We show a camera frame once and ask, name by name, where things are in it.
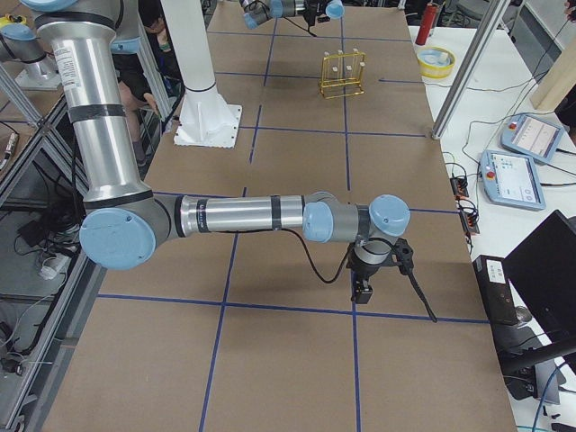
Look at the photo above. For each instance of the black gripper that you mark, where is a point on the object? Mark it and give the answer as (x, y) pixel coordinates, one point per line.
(312, 12)
(365, 272)

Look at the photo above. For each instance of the light blue plastic cup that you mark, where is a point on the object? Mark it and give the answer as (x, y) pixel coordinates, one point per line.
(334, 9)

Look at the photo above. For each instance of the red thermos bottle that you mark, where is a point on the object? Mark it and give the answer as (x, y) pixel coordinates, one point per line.
(426, 23)

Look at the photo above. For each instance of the black computer box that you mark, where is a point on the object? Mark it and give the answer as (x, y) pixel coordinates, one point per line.
(495, 290)

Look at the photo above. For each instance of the orange black connector box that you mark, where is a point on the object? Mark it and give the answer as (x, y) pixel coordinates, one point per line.
(459, 185)

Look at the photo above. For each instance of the yellow rimmed bowl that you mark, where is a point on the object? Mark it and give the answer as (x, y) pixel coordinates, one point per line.
(435, 62)

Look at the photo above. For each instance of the blue teach pendant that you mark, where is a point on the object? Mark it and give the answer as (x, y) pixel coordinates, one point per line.
(532, 136)
(511, 180)

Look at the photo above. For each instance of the black monitor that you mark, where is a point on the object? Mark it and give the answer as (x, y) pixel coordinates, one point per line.
(542, 270)

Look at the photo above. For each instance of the light wooden board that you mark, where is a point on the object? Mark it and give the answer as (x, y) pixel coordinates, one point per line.
(558, 82)

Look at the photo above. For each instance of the gold wire cup holder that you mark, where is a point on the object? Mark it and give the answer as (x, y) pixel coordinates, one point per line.
(342, 74)

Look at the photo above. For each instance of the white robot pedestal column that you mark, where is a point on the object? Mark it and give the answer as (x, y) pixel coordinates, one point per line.
(205, 118)

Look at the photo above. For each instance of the grey aluminium post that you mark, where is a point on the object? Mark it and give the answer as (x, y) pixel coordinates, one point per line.
(480, 41)

